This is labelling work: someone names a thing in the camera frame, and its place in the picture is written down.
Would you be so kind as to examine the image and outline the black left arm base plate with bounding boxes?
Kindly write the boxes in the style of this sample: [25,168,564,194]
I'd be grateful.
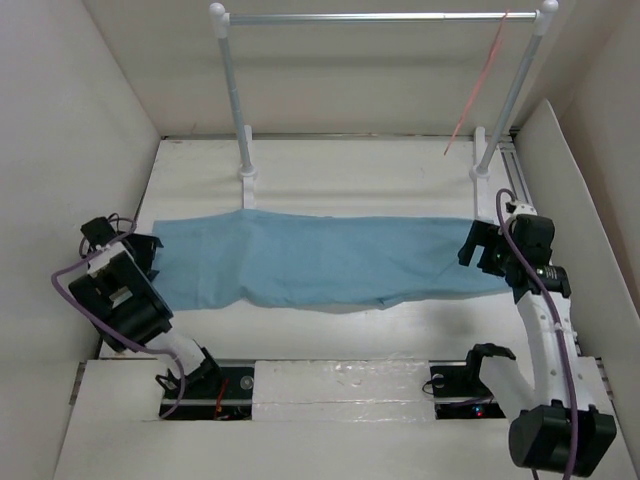
[156,362,255,421]

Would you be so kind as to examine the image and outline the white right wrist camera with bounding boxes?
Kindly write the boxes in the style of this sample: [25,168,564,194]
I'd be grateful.
[505,200,538,217]

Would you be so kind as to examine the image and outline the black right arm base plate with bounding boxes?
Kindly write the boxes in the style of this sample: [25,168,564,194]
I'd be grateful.
[422,361,505,420]

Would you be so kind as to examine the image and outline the light blue trousers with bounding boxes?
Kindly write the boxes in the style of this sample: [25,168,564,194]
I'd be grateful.
[153,209,507,311]

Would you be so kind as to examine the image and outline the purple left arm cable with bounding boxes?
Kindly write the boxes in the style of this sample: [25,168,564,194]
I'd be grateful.
[51,213,187,419]

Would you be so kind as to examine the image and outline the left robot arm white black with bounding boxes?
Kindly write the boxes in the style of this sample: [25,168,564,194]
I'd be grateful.
[69,217,223,397]

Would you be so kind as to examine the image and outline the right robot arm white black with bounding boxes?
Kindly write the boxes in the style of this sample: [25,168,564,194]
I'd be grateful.
[458,206,617,478]

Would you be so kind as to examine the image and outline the aluminium rail right side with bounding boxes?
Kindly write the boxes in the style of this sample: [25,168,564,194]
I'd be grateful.
[496,140,582,356]

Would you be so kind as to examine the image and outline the white clothes rack with rail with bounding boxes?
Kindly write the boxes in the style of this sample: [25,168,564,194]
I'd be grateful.
[208,1,559,222]

